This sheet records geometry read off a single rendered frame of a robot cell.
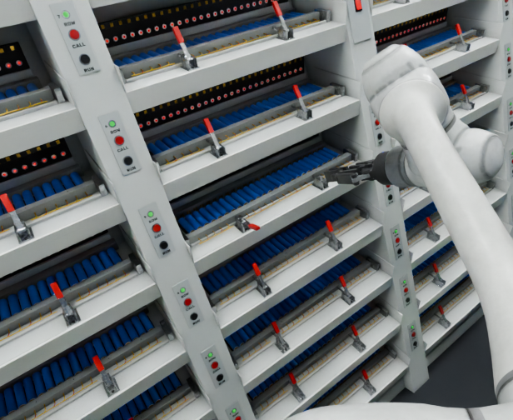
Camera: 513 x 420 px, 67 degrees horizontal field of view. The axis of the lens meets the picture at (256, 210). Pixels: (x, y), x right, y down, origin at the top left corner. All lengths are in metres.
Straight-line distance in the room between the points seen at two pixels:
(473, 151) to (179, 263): 0.63
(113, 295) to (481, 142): 0.77
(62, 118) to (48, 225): 0.21
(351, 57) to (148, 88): 0.56
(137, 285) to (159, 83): 0.44
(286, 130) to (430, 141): 0.49
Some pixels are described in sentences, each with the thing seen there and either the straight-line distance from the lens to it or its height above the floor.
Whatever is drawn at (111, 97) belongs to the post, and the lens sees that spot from 0.83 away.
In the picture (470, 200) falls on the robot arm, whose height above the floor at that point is 1.10.
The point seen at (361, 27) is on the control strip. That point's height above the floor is 1.31.
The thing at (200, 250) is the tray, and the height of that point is 0.94.
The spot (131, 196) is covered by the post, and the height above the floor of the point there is 1.14.
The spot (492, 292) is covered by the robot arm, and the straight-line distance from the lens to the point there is 0.51.
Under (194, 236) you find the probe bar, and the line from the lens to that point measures 0.96.
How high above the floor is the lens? 1.33
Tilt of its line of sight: 21 degrees down
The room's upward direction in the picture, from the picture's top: 17 degrees counter-clockwise
